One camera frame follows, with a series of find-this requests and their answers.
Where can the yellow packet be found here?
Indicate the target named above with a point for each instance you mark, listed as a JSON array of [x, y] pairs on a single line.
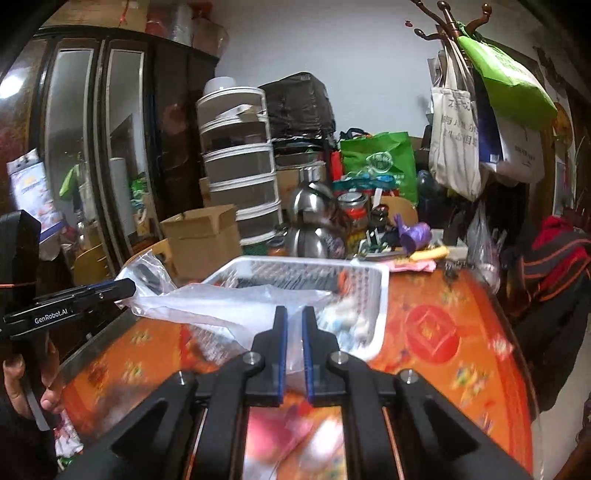
[[429, 254]]

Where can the white and blue tote bag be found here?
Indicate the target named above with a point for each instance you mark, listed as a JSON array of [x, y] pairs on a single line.
[[517, 152]]

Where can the blue and white packet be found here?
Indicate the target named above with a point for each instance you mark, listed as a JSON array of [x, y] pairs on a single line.
[[30, 189]]

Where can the brown carton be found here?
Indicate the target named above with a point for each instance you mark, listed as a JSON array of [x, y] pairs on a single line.
[[92, 14]]

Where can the person's left hand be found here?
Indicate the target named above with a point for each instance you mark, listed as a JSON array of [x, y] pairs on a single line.
[[14, 383]]

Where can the red labelled jar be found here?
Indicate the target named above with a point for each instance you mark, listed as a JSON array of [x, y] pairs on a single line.
[[353, 210]]

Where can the red and black jacket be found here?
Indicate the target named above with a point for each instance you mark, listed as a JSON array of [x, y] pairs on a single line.
[[554, 263]]

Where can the dark wooden cabinet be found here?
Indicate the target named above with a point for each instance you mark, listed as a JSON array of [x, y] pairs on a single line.
[[175, 115]]

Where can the green shopping bag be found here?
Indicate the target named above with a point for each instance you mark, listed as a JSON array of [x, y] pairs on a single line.
[[378, 161]]

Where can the wooden coat rack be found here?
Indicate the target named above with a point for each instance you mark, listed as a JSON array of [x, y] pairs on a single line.
[[455, 27]]

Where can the white perforated plastic basket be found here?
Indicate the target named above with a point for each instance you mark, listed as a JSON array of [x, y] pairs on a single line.
[[369, 295]]

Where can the beige canvas tote bag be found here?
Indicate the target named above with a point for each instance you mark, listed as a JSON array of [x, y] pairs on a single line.
[[455, 147]]

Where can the red floral tablecloth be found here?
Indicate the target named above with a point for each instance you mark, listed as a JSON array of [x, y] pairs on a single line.
[[438, 332]]

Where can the stainless steel kettle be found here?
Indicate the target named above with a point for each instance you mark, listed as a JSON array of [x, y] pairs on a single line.
[[314, 201], [314, 242]]

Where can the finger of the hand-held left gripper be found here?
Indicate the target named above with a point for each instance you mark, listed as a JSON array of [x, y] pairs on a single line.
[[115, 291], [78, 290]]

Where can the black wrapped box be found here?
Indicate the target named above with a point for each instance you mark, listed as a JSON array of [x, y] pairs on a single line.
[[298, 106]]

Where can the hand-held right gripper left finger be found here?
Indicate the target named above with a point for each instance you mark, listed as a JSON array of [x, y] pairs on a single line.
[[277, 369]]

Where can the white fluffy sock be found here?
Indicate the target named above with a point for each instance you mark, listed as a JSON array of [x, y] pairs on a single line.
[[346, 318]]

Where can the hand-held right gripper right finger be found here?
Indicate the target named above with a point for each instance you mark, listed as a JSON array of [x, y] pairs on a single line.
[[311, 369]]

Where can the pink packet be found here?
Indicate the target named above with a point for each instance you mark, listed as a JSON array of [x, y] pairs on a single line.
[[411, 265]]

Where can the clear plastic bag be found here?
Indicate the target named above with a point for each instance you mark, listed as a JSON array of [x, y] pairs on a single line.
[[482, 249], [221, 304]]

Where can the stacked round food containers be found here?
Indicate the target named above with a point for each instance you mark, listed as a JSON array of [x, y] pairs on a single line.
[[240, 166]]

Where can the hanging clear plastic bag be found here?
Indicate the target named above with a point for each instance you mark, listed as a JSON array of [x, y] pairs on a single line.
[[482, 249]]

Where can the open cardboard box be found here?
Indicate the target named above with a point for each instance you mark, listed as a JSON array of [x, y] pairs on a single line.
[[203, 249]]

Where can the bright green tote bag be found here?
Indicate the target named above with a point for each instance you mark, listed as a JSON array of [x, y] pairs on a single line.
[[508, 83]]

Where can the person's left forearm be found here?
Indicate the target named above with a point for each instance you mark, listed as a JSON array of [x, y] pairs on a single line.
[[18, 447]]

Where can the purple plastic bag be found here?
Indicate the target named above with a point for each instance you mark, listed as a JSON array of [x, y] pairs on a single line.
[[413, 233]]

